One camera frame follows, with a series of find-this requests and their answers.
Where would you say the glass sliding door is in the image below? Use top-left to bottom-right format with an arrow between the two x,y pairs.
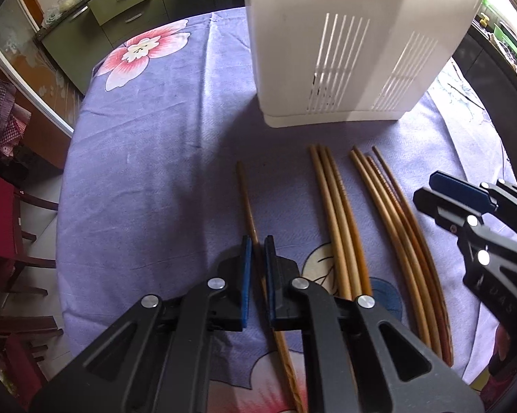
0,0 -> 85,138

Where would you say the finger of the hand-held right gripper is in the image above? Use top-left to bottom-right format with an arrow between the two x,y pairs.
413,187 -> 493,267
429,171 -> 517,246

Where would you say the dark kitchen counter cabinet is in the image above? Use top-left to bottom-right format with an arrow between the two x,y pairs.
452,21 -> 517,177

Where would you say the green kitchen base cabinet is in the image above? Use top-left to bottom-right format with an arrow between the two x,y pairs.
39,0 -> 246,95

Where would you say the purple floral tablecloth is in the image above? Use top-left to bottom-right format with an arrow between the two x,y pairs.
56,6 -> 517,413

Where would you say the red cushioned wooden chair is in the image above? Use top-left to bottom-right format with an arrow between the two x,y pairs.
0,166 -> 65,299
0,314 -> 65,411

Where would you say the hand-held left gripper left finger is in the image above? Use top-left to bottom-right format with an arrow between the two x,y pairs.
28,236 -> 254,413

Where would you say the checkered apron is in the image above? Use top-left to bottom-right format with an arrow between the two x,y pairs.
0,62 -> 32,158

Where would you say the person's right hand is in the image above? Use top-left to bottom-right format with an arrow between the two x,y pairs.
493,322 -> 517,379

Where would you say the white plastic utensil holder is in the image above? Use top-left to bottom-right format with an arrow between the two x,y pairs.
241,0 -> 488,129

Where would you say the white plastic bag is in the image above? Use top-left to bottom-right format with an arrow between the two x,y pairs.
43,0 -> 91,27

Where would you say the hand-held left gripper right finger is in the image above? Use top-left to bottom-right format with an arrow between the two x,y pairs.
263,236 -> 485,413

